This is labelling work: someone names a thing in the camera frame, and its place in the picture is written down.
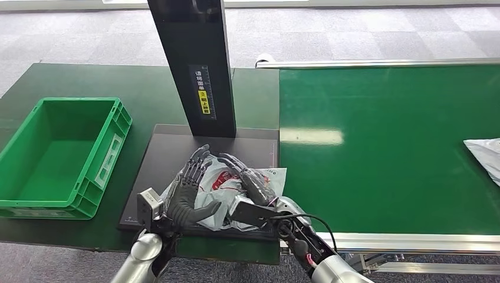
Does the green plastic crate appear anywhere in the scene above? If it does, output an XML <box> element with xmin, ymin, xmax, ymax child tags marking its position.
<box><xmin>0</xmin><ymin>97</ymin><xmax>133</xmax><ymax>221</ymax></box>

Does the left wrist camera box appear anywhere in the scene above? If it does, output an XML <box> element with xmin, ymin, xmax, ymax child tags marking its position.
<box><xmin>136</xmin><ymin>188</ymin><xmax>165</xmax><ymax>232</ymax></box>

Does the yellow warning sticker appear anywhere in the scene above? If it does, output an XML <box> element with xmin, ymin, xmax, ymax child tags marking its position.
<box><xmin>198</xmin><ymin>90</ymin><xmax>211</xmax><ymax>115</ymax></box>

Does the flat grey QR-code package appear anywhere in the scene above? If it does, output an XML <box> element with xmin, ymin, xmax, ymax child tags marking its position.
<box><xmin>463</xmin><ymin>137</ymin><xmax>500</xmax><ymax>187</ymax></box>

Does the white conveyor roller end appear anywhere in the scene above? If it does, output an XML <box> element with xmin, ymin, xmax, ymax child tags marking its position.
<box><xmin>255</xmin><ymin>52</ymin><xmax>276</xmax><ymax>67</ymax></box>

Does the thick aluminium conveyor rail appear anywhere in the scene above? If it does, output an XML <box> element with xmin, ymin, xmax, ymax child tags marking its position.
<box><xmin>279</xmin><ymin>232</ymin><xmax>500</xmax><ymax>255</ymax></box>

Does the clear crate label holder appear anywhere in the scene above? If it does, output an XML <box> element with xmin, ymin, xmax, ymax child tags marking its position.
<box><xmin>94</xmin><ymin>133</ymin><xmax>124</xmax><ymax>189</ymax></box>

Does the thin aluminium conveyor rail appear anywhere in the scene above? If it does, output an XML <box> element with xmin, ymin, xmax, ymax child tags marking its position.
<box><xmin>255</xmin><ymin>58</ymin><xmax>500</xmax><ymax>69</ymax></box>

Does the grey red-print package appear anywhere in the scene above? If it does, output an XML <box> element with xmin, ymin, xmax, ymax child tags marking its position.
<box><xmin>160</xmin><ymin>154</ymin><xmax>287</xmax><ymax>232</ymax></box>

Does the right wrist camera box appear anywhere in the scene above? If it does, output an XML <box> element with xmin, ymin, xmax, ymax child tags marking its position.
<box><xmin>230</xmin><ymin>197</ymin><xmax>281</xmax><ymax>230</ymax></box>

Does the black scanner column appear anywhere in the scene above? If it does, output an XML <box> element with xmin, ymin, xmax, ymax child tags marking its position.
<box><xmin>147</xmin><ymin>0</ymin><xmax>237</xmax><ymax>138</ymax></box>

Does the grey conveyor support frame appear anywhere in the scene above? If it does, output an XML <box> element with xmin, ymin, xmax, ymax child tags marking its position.
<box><xmin>343</xmin><ymin>253</ymin><xmax>500</xmax><ymax>275</ymax></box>

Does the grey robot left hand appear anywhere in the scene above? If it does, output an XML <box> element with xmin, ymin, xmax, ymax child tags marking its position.
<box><xmin>166</xmin><ymin>144</ymin><xmax>222</xmax><ymax>229</ymax></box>

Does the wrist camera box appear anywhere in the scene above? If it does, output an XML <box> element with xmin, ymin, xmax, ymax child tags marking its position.
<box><xmin>230</xmin><ymin>197</ymin><xmax>281</xmax><ymax>230</ymax></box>
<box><xmin>136</xmin><ymin>188</ymin><xmax>165</xmax><ymax>232</ymax></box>

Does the black scanner base plate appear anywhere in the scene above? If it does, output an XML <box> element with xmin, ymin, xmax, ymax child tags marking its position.
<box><xmin>118</xmin><ymin>124</ymin><xmax>280</xmax><ymax>241</ymax></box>

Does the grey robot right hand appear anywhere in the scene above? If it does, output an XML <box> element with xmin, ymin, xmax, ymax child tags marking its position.
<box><xmin>217</xmin><ymin>153</ymin><xmax>278</xmax><ymax>207</ymax></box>

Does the black ruler label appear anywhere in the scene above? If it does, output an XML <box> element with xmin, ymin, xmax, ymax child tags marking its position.
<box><xmin>188</xmin><ymin>64</ymin><xmax>217</xmax><ymax>121</ymax></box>

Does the green conveyor belt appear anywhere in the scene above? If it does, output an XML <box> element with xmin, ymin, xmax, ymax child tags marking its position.
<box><xmin>279</xmin><ymin>64</ymin><xmax>500</xmax><ymax>236</ymax></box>

